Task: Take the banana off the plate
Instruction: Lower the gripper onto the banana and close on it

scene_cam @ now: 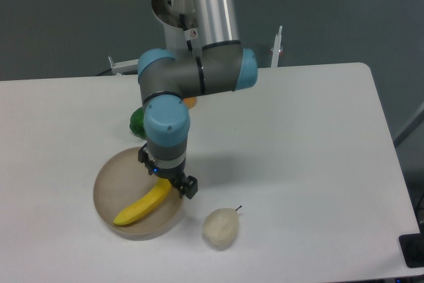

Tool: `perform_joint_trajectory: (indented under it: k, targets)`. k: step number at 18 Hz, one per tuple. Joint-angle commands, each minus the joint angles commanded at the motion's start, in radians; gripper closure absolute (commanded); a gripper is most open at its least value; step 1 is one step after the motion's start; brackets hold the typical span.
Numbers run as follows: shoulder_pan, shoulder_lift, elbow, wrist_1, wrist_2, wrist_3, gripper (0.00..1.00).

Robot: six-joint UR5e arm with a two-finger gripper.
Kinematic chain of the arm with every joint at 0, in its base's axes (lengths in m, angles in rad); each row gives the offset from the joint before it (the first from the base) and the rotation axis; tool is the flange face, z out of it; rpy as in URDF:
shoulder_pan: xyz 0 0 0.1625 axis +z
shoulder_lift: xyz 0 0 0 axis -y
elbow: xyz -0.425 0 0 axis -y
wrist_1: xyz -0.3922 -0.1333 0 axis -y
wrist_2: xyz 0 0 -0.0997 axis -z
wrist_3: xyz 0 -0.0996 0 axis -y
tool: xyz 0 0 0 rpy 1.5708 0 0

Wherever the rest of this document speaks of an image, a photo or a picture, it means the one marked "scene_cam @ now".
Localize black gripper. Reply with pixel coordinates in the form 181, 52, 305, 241
137, 143, 198, 199

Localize yellow banana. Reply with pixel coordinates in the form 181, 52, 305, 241
113, 178, 172, 227

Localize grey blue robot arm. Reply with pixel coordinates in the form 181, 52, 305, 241
137, 0, 258, 198

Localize beige round plate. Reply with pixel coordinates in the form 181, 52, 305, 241
93, 147, 184, 241

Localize green bell pepper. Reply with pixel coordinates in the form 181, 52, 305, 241
129, 107, 146, 140

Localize orange bread roll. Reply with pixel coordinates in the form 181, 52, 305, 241
183, 97, 197, 109

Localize white pear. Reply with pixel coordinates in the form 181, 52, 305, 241
202, 205, 242, 251

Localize black device at edge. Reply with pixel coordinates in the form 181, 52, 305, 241
399, 233, 423, 268

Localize grey table leg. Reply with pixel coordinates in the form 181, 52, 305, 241
393, 103, 423, 148

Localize white metal frame bracket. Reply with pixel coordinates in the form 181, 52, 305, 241
108, 56, 138, 75

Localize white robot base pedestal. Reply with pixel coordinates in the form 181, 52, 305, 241
151, 0, 202, 59

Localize white upright post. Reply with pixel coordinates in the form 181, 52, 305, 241
270, 25, 283, 68

